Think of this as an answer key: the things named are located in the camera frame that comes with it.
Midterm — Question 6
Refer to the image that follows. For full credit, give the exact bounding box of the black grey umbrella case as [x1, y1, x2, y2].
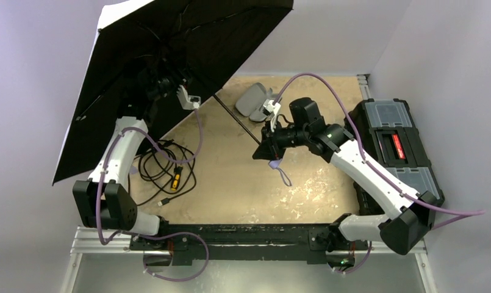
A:
[235, 82, 278, 122]

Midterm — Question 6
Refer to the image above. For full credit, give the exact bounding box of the lilac black folding umbrella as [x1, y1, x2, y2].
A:
[52, 1, 294, 183]

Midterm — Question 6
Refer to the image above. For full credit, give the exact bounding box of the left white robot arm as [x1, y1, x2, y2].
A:
[73, 71, 187, 244]

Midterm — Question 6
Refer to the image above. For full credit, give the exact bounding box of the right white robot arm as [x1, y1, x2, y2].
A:
[253, 97, 445, 255]

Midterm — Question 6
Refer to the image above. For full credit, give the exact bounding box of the yellow black screwdriver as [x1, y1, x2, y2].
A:
[170, 165, 183, 191]

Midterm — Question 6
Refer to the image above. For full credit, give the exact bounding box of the black plastic toolbox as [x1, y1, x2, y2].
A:
[349, 99, 445, 207]

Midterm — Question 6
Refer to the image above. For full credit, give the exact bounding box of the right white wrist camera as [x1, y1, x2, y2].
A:
[262, 99, 281, 132]

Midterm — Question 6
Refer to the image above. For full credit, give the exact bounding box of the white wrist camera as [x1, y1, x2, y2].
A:
[262, 99, 281, 132]
[177, 85, 201, 110]

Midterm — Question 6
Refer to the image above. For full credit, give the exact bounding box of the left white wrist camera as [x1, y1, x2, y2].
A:
[177, 85, 201, 110]

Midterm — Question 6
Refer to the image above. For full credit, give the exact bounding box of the black coiled cable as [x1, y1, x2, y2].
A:
[127, 139, 198, 207]

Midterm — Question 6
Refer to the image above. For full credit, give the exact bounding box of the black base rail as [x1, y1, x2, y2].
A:
[133, 223, 366, 266]

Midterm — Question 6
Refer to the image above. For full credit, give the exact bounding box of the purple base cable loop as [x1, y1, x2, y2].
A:
[142, 232, 210, 283]

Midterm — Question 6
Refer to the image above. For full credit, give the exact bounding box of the aluminium frame rail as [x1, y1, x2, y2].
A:
[70, 225, 427, 256]

